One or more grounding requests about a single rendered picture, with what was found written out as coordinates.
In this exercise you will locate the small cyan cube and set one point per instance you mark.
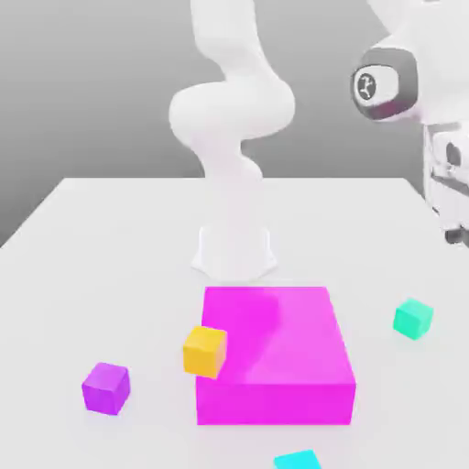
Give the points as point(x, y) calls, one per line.
point(297, 461)

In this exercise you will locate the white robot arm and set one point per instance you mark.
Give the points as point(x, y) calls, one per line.
point(231, 110)

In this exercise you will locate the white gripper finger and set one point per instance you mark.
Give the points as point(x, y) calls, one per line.
point(458, 236)

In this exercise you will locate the small yellow cube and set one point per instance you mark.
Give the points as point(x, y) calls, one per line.
point(201, 353)

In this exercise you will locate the small purple cube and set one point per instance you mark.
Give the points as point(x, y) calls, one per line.
point(104, 390)

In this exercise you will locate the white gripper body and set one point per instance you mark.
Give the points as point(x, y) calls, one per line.
point(449, 201)

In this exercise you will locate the small green cube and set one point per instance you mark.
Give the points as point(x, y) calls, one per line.
point(412, 319)

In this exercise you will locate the large magenta box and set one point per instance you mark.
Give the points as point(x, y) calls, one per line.
point(293, 366)

